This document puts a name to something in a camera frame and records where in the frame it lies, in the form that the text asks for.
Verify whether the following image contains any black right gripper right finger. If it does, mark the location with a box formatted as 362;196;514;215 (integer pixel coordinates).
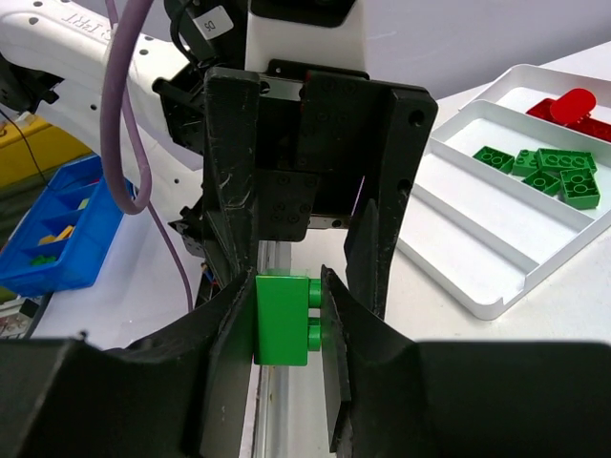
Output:
321;268;610;457

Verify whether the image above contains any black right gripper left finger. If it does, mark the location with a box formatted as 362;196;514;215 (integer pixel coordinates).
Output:
1;269;256;457

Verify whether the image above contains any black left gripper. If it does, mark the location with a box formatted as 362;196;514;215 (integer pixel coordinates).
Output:
203;59;438;318

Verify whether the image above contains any green small brick top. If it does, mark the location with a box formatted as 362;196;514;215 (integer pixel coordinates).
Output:
254;275;322;366

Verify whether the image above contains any green small lego brick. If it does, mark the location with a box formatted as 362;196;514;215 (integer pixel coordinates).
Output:
473;146;515;174

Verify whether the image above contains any green rounded lego brick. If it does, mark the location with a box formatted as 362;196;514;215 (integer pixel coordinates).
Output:
512;150;538;177

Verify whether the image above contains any green long brick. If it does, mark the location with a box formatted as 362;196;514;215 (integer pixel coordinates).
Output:
536;148;598;173

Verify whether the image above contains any green square brick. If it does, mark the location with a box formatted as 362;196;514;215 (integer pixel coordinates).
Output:
560;168;600;210

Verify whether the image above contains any red rounded lego brick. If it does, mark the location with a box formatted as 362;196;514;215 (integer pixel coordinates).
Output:
551;88;597;123

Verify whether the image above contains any red long lego brick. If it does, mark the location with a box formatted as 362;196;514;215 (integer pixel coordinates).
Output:
526;98;610;142

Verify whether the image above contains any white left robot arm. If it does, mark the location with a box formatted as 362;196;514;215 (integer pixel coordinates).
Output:
1;1;437;316

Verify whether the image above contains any white divided sorting tray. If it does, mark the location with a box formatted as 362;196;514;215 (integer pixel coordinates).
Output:
398;65;610;321

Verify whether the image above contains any blue compartment parts box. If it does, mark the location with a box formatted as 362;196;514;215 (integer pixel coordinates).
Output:
1;155;123;297

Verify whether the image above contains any yellow box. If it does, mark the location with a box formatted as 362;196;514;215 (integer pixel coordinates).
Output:
1;117;91;187

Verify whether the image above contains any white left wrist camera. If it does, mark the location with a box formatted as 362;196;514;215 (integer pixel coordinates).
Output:
244;1;367;73

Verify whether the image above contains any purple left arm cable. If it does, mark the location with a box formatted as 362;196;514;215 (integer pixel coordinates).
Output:
97;0;195;314

